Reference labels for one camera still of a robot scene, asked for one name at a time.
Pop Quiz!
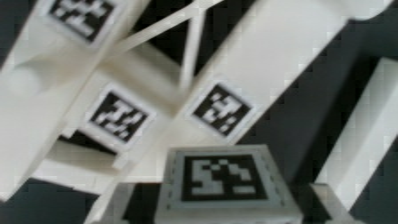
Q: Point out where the white U-shaped frame fence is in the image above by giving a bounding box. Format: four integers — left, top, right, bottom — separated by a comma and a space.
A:
316, 58, 398, 209

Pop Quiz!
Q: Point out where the white chair seat part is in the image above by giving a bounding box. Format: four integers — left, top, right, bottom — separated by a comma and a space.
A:
33, 50, 179, 194

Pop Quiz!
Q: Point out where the white tagged cube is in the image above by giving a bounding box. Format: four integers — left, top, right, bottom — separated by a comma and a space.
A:
154, 145, 303, 224

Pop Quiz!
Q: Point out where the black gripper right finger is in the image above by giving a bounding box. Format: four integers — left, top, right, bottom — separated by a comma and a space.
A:
294, 183, 365, 224

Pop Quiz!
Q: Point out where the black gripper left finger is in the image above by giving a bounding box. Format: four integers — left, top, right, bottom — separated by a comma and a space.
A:
85, 183, 159, 224

